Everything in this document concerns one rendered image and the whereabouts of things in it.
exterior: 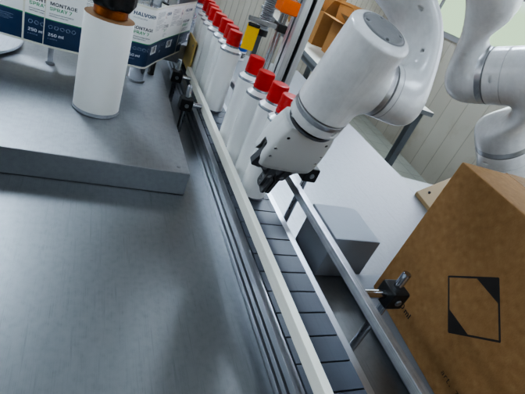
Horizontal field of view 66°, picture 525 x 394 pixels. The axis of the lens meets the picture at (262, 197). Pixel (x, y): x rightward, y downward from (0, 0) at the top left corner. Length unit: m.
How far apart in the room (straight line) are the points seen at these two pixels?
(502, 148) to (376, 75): 0.58
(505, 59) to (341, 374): 0.69
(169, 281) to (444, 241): 0.41
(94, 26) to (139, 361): 0.56
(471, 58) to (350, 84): 0.49
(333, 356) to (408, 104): 0.34
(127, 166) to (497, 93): 0.74
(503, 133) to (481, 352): 0.55
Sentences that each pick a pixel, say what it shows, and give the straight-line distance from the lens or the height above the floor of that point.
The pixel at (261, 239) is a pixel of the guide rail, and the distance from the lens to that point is 0.61.
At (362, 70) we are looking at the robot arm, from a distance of 0.51.
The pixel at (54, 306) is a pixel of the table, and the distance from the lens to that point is 0.57.
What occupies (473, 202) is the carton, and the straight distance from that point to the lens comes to 0.63.
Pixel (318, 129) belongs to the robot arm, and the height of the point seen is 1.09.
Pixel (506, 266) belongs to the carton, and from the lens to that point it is 0.59.
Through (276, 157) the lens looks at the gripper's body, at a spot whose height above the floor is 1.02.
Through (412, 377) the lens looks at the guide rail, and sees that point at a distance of 0.49.
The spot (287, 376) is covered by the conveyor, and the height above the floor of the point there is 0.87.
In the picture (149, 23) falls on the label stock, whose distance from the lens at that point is 1.06.
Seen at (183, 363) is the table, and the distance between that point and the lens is 0.54.
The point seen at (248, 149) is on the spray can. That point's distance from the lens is 0.76.
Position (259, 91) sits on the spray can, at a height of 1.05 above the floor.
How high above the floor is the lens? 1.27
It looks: 30 degrees down
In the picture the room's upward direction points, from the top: 24 degrees clockwise
